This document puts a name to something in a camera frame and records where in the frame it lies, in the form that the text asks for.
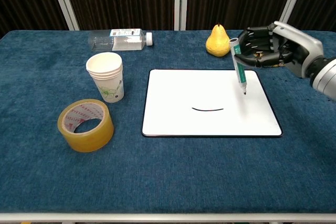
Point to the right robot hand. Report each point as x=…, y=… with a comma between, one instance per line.
x=299, y=48

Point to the teal white tube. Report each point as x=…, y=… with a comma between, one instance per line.
x=240, y=74

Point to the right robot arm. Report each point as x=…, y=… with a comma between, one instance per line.
x=326, y=77

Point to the white cutting board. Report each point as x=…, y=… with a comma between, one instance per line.
x=197, y=90

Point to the yellow pear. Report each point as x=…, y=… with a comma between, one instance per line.
x=217, y=44

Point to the clear plastic water bottle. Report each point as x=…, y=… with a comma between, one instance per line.
x=118, y=41

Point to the stack of paper cups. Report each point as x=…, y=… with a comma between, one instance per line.
x=109, y=77

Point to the yellow packing tape roll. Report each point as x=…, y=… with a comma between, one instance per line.
x=89, y=140

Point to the blue table cloth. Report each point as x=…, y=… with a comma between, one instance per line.
x=78, y=176

